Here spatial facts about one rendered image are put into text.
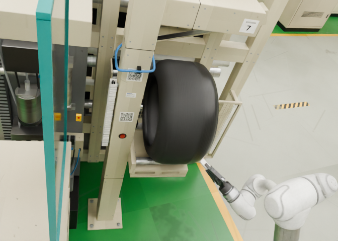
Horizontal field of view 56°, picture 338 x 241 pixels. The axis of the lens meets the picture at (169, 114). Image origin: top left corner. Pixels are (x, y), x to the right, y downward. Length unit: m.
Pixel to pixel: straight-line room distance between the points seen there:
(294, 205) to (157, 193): 1.76
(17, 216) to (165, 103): 0.80
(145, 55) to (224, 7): 0.51
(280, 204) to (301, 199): 0.09
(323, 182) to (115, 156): 1.15
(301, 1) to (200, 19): 4.48
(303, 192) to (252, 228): 1.73
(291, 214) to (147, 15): 0.96
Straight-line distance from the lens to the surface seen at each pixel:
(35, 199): 1.36
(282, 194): 1.34
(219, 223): 2.96
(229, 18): 1.77
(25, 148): 1.51
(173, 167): 2.02
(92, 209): 2.76
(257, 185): 1.95
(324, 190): 1.46
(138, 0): 1.32
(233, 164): 3.38
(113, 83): 1.62
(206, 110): 1.60
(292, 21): 6.27
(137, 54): 1.45
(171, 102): 1.56
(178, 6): 1.66
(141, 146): 2.14
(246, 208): 1.92
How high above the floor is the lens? 2.45
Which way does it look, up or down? 43 degrees down
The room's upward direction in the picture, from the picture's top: 19 degrees clockwise
